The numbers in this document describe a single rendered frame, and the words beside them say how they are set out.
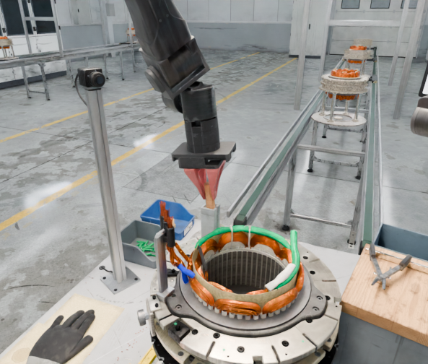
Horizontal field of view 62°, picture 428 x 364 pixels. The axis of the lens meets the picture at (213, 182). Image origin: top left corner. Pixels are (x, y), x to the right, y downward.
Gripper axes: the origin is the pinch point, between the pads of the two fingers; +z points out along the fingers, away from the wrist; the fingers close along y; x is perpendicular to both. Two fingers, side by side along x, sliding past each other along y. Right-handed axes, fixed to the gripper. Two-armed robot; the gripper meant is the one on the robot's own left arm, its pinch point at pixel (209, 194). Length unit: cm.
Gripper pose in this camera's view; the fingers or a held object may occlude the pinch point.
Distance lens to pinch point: 65.8
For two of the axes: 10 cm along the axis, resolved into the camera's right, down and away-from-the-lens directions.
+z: 1.0, 9.0, 4.1
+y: -9.6, -0.2, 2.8
